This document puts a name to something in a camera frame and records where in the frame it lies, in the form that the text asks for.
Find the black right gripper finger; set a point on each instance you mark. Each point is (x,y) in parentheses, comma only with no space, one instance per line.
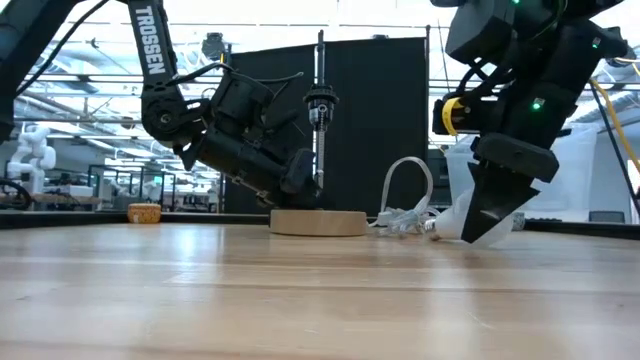
(487,200)

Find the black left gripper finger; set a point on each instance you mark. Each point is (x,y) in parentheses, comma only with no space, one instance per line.
(300,175)

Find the white light bulb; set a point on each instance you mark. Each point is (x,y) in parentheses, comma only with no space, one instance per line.
(450,222)

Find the wooden base lamp with socket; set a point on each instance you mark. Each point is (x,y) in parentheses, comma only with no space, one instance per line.
(320,223)

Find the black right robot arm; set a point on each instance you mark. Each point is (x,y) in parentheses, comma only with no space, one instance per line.
(480,30)

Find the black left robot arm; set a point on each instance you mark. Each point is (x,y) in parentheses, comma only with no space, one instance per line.
(150,45)

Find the grey speckled roll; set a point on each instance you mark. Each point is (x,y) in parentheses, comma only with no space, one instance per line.
(519,221)

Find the clear plastic storage bin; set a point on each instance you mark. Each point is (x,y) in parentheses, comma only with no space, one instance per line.
(575,175)

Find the black partition screen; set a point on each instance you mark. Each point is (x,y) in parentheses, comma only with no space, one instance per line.
(380,125)

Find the yellow patterned tape roll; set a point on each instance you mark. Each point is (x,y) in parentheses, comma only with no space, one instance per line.
(144,213)

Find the dark grey chair back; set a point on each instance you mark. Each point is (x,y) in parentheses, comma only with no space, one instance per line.
(606,217)

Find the black hanging device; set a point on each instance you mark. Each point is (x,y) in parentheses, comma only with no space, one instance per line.
(214,46)

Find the black round hoop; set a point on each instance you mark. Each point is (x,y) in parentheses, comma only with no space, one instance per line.
(22,192)

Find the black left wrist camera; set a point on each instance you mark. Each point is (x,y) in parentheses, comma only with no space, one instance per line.
(245,100)

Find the black frame workbench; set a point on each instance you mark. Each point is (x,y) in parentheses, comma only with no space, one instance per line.
(91,185)

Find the black table edge frame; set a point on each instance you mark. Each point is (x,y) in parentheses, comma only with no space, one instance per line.
(75,219)

